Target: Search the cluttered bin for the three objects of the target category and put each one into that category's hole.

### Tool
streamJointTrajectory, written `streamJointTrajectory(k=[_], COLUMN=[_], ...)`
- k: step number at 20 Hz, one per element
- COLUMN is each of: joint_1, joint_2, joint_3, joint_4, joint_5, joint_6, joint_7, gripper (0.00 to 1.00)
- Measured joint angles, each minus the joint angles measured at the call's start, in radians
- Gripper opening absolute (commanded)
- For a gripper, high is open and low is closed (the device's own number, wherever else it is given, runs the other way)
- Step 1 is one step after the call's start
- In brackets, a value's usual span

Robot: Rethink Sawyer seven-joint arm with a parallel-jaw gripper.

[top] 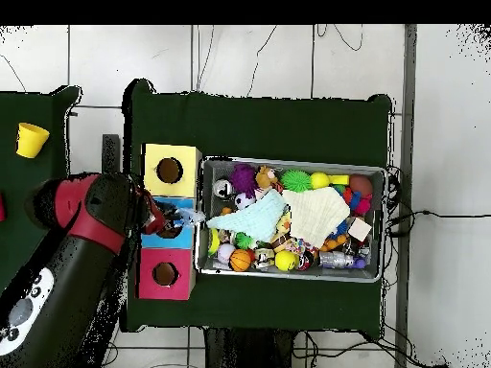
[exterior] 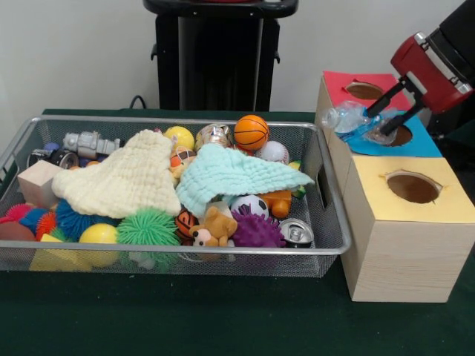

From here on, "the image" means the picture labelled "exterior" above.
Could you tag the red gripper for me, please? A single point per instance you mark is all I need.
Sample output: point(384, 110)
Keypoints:
point(426, 72)

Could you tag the mint green knitted cloth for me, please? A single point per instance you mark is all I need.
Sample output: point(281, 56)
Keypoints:
point(237, 174)

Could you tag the cream knitted cloth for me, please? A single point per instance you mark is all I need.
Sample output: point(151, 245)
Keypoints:
point(122, 181)

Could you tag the wooden three-hole box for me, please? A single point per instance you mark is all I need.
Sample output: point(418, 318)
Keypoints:
point(401, 259)

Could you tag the silver mesh bin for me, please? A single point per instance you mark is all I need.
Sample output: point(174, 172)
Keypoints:
point(278, 265)

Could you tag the black stand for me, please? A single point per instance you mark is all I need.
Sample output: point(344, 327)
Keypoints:
point(456, 115)

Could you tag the dark green side-table cloth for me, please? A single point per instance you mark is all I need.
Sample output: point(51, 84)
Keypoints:
point(464, 135)

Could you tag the white toy baseball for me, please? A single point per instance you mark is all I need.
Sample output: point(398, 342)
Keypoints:
point(272, 152)

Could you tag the orange toy basketball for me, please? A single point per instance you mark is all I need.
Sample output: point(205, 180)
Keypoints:
point(251, 132)

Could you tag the silver drink can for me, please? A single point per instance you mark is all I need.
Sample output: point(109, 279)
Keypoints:
point(297, 233)

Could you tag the toy soccer ball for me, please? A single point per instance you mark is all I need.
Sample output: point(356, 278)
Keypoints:
point(250, 205)

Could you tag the purple spiky ball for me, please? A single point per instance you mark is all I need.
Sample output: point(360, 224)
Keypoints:
point(256, 231)

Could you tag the brown teddy bear plush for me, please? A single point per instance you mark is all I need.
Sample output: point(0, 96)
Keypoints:
point(215, 226)

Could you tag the dark green table cloth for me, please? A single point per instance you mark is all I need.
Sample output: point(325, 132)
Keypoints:
point(222, 319)

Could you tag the green koosh ball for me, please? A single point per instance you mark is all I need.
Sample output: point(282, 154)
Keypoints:
point(148, 228)

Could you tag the grey toy robot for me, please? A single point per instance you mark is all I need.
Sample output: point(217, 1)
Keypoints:
point(87, 144)

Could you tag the yellow smooth ball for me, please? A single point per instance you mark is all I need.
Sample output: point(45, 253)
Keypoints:
point(98, 234)

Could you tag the blue koosh ball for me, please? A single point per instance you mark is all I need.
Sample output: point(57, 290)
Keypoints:
point(74, 220)

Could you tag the wooden block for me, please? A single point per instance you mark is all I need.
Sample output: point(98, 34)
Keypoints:
point(37, 181)

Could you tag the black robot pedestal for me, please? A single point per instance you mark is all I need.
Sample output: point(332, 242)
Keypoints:
point(208, 55)

